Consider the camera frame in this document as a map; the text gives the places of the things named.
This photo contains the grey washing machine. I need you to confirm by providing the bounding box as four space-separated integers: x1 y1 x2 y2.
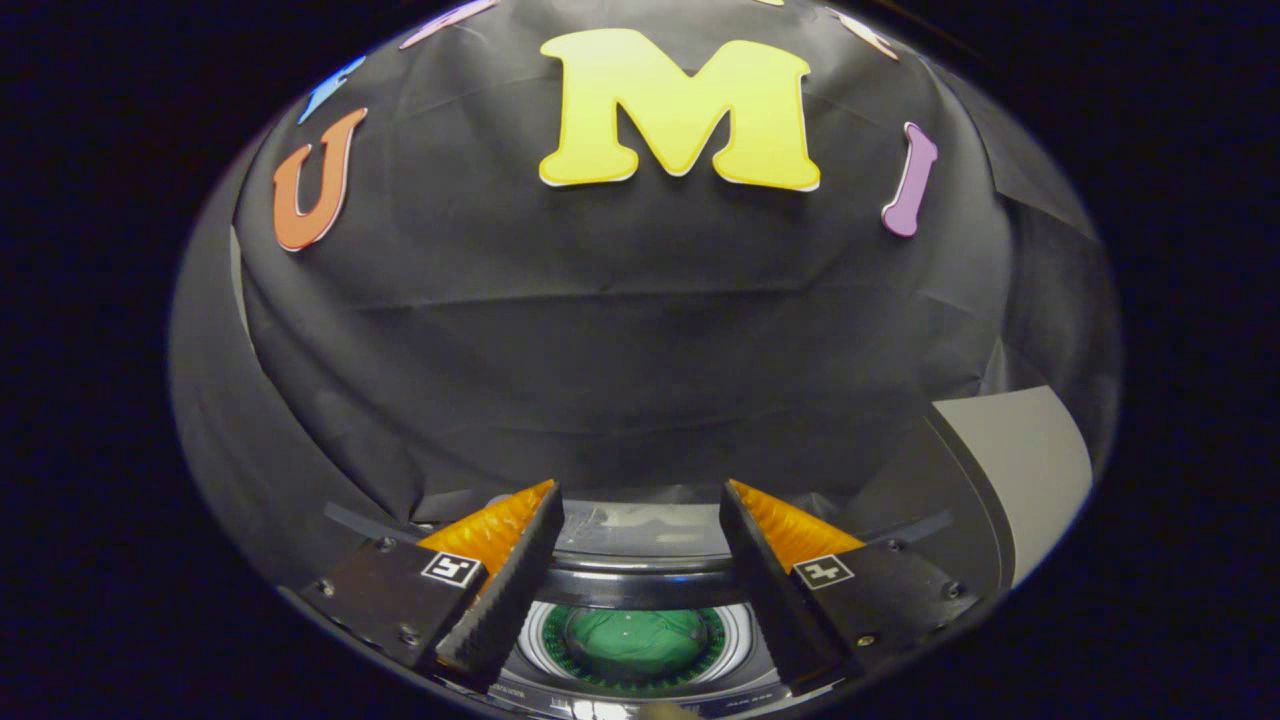
320 485 1006 720

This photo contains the beige cabinet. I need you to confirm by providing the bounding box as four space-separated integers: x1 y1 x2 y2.
850 385 1097 601

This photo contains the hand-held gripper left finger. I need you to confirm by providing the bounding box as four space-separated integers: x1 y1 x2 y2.
298 479 566 695

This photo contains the green polo shirt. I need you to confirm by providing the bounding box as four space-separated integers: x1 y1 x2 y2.
563 608 713 683

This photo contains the black backdrop cloth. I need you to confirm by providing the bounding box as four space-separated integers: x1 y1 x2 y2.
165 0 1121 601

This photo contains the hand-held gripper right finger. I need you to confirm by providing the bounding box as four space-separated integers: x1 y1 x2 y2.
720 479 989 699

